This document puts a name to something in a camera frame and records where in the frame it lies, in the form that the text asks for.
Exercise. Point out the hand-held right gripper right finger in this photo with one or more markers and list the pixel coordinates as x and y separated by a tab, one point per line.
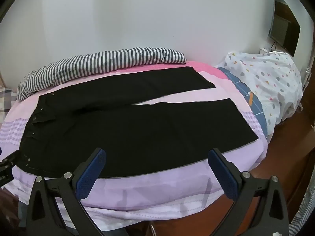
225	174

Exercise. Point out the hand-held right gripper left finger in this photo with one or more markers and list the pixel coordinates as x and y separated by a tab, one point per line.
90	170

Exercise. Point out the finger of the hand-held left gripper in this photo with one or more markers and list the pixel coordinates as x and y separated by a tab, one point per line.
11	159

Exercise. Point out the black pants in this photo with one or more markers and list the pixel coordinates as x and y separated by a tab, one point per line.
147	132

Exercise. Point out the pink purple bed sheet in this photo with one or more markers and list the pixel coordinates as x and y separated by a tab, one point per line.
172	185

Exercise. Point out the plaid pillow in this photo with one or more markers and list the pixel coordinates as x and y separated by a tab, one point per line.
6	102

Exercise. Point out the blue checked cloth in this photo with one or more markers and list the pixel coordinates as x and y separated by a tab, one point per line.
256	105

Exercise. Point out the orange tag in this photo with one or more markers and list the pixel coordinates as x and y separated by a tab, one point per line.
251	98

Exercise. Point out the grey striped cloth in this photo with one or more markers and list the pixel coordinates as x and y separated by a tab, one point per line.
304	213

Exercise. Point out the white quilt with coloured shapes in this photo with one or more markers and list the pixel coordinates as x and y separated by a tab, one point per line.
268	78

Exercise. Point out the grey white striped blanket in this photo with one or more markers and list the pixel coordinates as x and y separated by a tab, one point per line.
98	62

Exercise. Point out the black wall television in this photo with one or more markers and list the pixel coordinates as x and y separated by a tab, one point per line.
285	27

